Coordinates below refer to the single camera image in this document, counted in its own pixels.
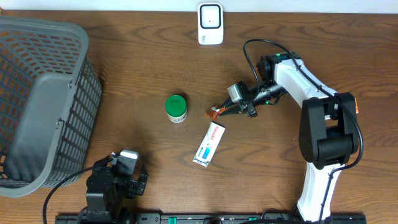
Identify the red Top chocolate bar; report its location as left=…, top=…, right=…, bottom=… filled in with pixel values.
left=205, top=106, right=226, bottom=121

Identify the white Panadol medicine box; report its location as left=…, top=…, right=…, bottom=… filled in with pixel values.
left=192, top=121, right=226, bottom=167

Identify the green lid white jar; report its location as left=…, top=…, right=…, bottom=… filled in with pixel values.
left=165, top=95, right=187, bottom=123

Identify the small orange snack packet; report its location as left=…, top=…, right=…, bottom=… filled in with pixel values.
left=354, top=98, right=359, bottom=114

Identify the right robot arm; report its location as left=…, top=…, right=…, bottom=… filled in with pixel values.
left=211, top=52, right=359, bottom=223

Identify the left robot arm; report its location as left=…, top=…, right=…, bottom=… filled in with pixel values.
left=80, top=156, right=149, bottom=223

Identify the white barcode scanner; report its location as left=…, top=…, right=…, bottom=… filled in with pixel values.
left=197, top=2, right=224, bottom=45

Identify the grey plastic mesh basket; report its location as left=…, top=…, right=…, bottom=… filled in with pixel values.
left=1, top=16, right=102, bottom=198

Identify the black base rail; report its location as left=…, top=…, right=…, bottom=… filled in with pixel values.
left=55, top=211, right=367, bottom=224

